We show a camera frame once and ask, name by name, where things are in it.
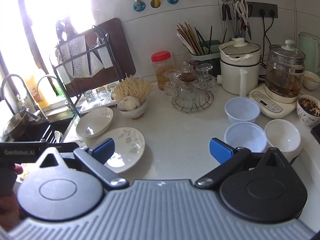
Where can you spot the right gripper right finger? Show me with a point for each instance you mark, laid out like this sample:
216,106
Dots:
229,158

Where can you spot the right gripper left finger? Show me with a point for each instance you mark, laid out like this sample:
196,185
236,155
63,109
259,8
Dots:
93,159

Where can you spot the white leaf-pattern deep bowl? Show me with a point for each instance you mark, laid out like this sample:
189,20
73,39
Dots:
95,123

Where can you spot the white leaf-pattern plate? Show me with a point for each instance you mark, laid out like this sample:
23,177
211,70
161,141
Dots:
129,147

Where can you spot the hanging kitchen scissors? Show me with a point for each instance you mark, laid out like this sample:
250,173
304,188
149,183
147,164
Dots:
242,9

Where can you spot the person's left hand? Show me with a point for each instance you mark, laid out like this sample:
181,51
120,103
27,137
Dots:
9,217

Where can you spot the steel pot in sink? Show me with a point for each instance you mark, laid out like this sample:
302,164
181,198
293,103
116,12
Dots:
17,125

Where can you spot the translucent plastic bowl front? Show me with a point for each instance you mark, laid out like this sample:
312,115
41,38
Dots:
246,134

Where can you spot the translucent plastic bowl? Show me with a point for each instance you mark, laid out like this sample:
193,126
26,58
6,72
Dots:
241,109
246,134

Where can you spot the translucent plastic bowl rear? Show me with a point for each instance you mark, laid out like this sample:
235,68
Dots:
241,109

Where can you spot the white ceramic bowl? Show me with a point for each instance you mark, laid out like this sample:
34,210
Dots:
283,135

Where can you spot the bowl of enoki and garlic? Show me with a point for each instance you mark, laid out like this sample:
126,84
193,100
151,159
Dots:
131,95

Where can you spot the chrome gooseneck faucet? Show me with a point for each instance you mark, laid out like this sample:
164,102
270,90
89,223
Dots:
46,94

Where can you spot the orange detergent bottle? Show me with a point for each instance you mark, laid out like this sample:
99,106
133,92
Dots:
32,86

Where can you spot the patterned bowl with spices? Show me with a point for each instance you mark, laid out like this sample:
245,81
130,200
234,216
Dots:
308,110

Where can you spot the black knife rack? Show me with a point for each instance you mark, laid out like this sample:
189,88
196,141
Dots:
81,61

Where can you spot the white electric cooker pot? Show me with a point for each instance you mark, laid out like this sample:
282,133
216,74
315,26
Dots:
240,65

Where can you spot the green chopstick holder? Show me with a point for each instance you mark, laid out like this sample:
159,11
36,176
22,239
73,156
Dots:
199,49

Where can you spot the glass health kettle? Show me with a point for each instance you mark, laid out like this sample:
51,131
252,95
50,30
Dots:
278,96

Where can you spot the small bowl with sauce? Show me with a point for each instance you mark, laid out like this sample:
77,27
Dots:
311,80

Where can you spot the red-lid plastic jar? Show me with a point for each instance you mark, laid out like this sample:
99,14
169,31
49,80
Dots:
161,62

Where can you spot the dark brown cutting board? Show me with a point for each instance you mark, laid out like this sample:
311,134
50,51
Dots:
124,64

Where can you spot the light green kettle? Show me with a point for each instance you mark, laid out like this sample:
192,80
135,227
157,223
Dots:
309,45

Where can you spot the wire rack with glass cups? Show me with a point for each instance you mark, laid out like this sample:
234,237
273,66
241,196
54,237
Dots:
190,88

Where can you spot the black wall power socket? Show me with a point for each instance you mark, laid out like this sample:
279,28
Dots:
271,10

